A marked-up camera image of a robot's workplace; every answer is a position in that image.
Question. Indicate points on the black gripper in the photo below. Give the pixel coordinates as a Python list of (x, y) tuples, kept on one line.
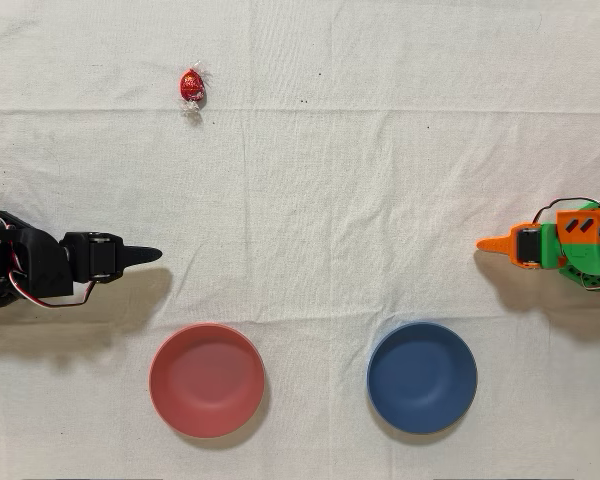
[(99, 258)]

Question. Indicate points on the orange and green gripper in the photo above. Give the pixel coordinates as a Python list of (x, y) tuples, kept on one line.
[(526, 246)]

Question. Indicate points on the red candy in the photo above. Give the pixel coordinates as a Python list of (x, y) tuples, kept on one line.
[(191, 85)]

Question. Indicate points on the white tablecloth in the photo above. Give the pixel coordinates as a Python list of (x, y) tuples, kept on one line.
[(300, 175)]

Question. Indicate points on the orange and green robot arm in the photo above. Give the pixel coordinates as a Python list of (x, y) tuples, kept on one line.
[(582, 252)]

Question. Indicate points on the blue bowl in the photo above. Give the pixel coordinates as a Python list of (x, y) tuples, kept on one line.
[(422, 377)]

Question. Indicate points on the red bowl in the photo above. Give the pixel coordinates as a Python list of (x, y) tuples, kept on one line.
[(207, 380)]

